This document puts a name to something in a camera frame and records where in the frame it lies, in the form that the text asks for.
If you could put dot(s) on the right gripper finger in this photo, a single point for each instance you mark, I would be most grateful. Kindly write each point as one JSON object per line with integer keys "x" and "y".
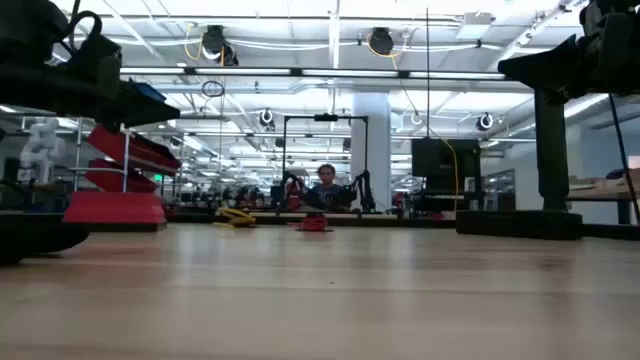
{"x": 545, "y": 67}

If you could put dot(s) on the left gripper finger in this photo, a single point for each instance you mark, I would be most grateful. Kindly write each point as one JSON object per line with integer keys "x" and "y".
{"x": 145, "y": 114}

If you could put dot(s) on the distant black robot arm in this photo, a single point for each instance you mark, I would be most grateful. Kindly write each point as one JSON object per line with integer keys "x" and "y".
{"x": 364, "y": 187}
{"x": 290, "y": 185}

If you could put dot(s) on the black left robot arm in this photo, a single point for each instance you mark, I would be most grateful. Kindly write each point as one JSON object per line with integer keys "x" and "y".
{"x": 25, "y": 30}

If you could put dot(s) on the pale robot arm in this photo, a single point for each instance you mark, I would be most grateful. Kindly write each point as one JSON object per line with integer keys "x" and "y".
{"x": 42, "y": 145}

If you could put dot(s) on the blue shelf bin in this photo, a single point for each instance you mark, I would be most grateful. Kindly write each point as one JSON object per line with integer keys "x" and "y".
{"x": 150, "y": 92}

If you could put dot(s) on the metal shelf rack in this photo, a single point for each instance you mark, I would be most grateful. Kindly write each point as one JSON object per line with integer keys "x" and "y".
{"x": 126, "y": 150}

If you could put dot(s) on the red shelf bin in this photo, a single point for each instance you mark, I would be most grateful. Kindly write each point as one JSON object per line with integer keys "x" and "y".
{"x": 110, "y": 142}
{"x": 107, "y": 180}

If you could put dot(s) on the white ceiling box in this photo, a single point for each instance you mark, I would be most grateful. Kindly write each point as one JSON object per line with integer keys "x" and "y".
{"x": 474, "y": 27}

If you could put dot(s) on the wooden work bench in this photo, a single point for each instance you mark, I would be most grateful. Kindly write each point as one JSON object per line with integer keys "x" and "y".
{"x": 600, "y": 192}

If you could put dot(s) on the black monitor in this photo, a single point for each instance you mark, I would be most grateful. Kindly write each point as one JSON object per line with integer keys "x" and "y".
{"x": 440, "y": 157}

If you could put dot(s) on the white building column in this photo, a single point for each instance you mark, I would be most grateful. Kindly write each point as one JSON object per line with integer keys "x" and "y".
{"x": 372, "y": 130}

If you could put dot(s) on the person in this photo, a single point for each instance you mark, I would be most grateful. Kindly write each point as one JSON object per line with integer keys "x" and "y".
{"x": 326, "y": 175}

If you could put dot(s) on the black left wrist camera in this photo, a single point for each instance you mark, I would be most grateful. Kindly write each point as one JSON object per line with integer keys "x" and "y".
{"x": 100, "y": 65}

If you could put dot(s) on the black stand with post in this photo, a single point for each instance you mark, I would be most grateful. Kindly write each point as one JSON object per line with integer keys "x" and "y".
{"x": 551, "y": 150}

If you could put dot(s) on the distant black gantry frame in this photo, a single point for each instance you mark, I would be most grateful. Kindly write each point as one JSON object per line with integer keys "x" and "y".
{"x": 325, "y": 117}

